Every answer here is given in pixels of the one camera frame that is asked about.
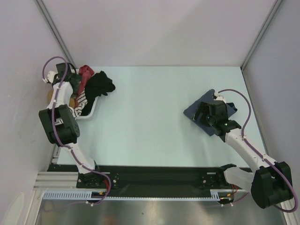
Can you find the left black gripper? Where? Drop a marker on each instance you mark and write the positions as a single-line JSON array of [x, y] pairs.
[[78, 80]]

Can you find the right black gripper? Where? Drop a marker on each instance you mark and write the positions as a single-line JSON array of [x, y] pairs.
[[204, 108]]

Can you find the red tank top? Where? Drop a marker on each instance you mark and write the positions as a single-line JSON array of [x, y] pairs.
[[86, 72]]

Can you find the blue grey tank top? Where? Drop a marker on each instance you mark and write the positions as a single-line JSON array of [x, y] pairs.
[[224, 111]]

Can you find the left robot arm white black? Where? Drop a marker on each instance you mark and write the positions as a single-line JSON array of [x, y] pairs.
[[62, 129]]

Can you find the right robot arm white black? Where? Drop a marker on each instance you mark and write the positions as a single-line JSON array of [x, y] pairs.
[[269, 182]]

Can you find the mustard tank top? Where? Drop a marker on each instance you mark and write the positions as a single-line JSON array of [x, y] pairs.
[[72, 102]]

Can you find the striped white black tank top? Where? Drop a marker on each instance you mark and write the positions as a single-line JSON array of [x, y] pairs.
[[80, 103]]

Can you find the white plastic laundry basket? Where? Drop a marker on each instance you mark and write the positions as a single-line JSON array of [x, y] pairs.
[[91, 110]]

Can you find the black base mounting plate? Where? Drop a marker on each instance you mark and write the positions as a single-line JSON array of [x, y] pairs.
[[156, 181]]

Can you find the slotted cable duct rail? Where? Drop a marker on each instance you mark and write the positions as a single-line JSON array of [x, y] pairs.
[[212, 195]]

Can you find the left aluminium corner post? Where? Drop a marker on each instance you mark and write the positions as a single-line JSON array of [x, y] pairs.
[[54, 30]]

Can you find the aluminium corner post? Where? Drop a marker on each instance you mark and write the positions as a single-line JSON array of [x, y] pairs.
[[262, 32], [54, 30]]

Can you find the aluminium extrusion base frame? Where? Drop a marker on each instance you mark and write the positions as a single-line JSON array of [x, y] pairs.
[[54, 181]]

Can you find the right aluminium corner post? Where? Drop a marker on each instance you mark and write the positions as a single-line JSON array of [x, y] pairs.
[[262, 32]]

